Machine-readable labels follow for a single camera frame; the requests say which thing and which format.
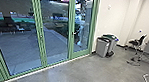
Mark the black office chair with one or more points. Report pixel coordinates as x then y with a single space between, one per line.
137 43

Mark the grey trash bin, dark lid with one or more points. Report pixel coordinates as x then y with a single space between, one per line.
112 43

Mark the green framed glass door wall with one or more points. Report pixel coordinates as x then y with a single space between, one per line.
41 28

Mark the white wall switch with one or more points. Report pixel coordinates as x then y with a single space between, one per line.
109 7

